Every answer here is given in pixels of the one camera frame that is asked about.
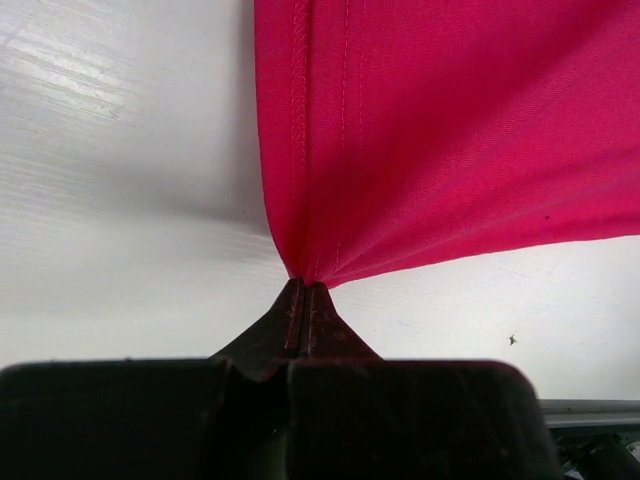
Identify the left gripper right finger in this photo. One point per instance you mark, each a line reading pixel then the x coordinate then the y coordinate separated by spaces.
pixel 356 416

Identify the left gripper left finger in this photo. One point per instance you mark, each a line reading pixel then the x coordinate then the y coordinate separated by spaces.
pixel 222 417

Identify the aluminium mounting rail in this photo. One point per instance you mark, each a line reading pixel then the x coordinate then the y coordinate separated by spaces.
pixel 595 439

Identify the pink t-shirt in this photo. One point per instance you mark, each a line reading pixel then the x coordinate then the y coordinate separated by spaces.
pixel 398 134

